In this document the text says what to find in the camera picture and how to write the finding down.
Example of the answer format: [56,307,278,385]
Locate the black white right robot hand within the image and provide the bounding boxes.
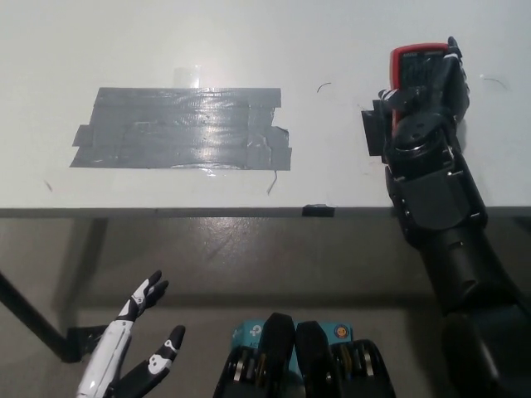
[379,36,472,146]

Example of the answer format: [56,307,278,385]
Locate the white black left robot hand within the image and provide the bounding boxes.
[76,269,187,398]

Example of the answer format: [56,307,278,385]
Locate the red digital multimeter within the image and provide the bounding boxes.
[389,42,453,125]

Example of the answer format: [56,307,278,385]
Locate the black table foot plate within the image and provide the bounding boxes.
[66,326,107,365]

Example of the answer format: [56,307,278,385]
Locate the black tape patch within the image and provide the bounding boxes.
[360,99,393,158]

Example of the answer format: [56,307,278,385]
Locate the black table leg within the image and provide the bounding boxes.
[0,269,80,366]

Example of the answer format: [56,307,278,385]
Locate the small black tape strip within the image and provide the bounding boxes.
[301,202,335,218]

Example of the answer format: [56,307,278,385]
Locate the grey duct tape patch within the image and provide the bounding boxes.
[68,86,294,171]

